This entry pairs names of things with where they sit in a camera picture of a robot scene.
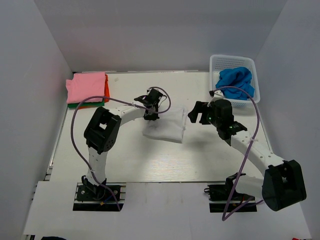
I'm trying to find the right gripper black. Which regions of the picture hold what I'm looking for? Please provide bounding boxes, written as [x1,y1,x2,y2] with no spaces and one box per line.
[188,101,222,128]

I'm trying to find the white t shirt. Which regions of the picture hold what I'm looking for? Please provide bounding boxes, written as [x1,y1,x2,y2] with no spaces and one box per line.
[142,106,188,144]

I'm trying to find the blue t shirt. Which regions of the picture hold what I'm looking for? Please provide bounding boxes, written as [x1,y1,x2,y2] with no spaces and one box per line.
[215,67,255,101]

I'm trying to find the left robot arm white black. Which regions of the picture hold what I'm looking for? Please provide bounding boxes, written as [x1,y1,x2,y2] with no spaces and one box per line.
[81,88,164,200]

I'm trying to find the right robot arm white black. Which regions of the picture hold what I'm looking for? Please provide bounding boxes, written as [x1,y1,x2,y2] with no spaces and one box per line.
[188,99,307,212]

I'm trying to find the white plastic basket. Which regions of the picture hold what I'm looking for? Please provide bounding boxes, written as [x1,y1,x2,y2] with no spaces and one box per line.
[209,54,261,104]

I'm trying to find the green folded t shirt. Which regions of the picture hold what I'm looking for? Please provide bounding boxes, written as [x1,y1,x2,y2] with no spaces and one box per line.
[67,101,105,109]

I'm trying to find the pink folded t shirt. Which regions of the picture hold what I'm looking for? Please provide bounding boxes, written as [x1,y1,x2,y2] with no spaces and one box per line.
[65,71,106,104]

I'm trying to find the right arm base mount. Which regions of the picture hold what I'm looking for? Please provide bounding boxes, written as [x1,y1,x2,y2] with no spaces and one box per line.
[203,184,257,213]

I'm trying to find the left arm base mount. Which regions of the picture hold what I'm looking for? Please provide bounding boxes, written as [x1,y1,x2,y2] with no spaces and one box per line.
[72,183,126,212]

